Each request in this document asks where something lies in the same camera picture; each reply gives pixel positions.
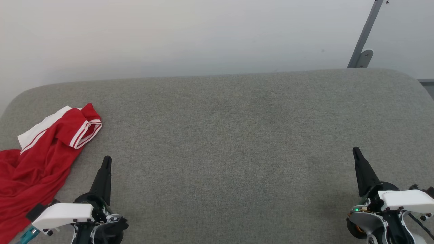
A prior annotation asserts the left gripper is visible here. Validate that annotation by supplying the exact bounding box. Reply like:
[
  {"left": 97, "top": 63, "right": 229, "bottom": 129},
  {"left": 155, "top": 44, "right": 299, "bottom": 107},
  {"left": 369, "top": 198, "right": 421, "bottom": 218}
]
[{"left": 73, "top": 156, "right": 129, "bottom": 244}]

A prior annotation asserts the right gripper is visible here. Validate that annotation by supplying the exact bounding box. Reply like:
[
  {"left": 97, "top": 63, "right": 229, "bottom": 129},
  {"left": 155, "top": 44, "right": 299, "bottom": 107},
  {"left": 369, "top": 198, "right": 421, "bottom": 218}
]
[{"left": 346, "top": 146, "right": 428, "bottom": 244}]

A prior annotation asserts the grey metal pole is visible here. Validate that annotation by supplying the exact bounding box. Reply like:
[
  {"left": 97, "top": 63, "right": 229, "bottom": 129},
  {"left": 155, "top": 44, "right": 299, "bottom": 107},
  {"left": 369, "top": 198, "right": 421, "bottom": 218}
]
[{"left": 347, "top": 0, "right": 386, "bottom": 69}]

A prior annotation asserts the red white jersey shirt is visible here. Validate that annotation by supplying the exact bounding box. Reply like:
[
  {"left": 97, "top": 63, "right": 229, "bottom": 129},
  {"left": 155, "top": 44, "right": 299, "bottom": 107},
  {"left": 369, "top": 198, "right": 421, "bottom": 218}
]
[{"left": 0, "top": 103, "right": 103, "bottom": 244}]

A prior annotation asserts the dark grey baseboard strip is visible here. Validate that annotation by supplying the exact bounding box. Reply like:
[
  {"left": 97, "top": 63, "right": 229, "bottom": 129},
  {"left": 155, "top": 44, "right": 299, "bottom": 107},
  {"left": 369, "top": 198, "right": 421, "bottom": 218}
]
[{"left": 418, "top": 79, "right": 434, "bottom": 99}]

